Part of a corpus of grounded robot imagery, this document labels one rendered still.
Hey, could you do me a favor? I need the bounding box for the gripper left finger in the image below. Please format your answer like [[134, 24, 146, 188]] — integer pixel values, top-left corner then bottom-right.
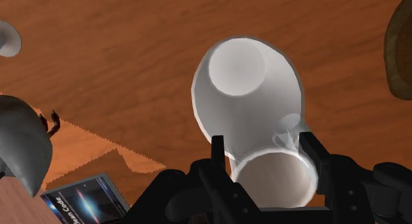
[[123, 135, 262, 224]]

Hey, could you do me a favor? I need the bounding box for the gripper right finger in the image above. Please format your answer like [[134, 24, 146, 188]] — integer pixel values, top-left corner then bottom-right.
[[298, 131, 412, 224]]

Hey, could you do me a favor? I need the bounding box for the white ceramic mug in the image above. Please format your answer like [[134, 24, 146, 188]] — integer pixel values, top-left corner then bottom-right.
[[191, 36, 320, 209]]

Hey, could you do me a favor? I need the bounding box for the dark blue book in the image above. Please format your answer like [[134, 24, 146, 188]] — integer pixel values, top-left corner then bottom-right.
[[40, 172, 131, 224]]

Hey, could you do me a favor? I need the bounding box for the brown round bowl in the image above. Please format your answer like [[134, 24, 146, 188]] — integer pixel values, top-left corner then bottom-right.
[[383, 0, 412, 101]]

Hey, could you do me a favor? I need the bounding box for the grey round object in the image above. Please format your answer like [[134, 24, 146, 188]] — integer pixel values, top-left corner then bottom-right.
[[0, 20, 22, 58]]

